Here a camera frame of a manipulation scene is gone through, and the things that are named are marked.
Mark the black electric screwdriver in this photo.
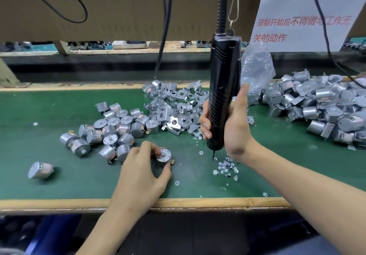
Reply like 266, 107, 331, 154
206, 0, 242, 160

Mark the blue plastic bin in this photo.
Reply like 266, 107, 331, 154
26, 213, 81, 255

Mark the person's left forearm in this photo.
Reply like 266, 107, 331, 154
77, 200, 152, 255

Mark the green bench mat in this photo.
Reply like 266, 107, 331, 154
0, 86, 366, 200

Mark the pile of silver motors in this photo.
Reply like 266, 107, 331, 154
27, 100, 164, 179

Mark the person's right forearm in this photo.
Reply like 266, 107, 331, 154
240, 146, 366, 255

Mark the scatter of small silver screws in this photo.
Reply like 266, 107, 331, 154
174, 149, 270, 198

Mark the brown back panel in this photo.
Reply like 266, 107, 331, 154
0, 0, 366, 42

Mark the person's left hand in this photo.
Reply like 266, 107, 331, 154
111, 140, 173, 210

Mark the silver round motor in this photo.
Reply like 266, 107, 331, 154
156, 148, 175, 166

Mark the person's right hand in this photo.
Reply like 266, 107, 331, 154
199, 83, 255, 158

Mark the small clear plastic bag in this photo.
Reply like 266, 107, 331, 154
240, 41, 276, 95

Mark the black looped cable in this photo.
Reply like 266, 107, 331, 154
11, 0, 88, 24

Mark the black hanging cable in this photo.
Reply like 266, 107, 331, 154
156, 0, 174, 78
154, 0, 168, 78

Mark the slanted wooden post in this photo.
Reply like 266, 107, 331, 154
0, 57, 21, 87

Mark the pile of assembled motors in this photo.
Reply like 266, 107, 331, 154
263, 69, 366, 147

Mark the pile of metal brackets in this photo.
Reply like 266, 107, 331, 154
142, 79, 255, 138

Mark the white paper sign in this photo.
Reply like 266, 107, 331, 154
250, 0, 366, 54

